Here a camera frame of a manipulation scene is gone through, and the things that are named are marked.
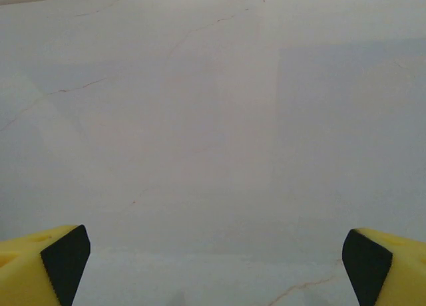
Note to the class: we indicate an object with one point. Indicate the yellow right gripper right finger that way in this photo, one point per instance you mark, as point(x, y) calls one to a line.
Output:
point(392, 272)

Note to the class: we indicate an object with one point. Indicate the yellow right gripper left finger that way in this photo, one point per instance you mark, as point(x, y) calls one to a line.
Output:
point(30, 269)

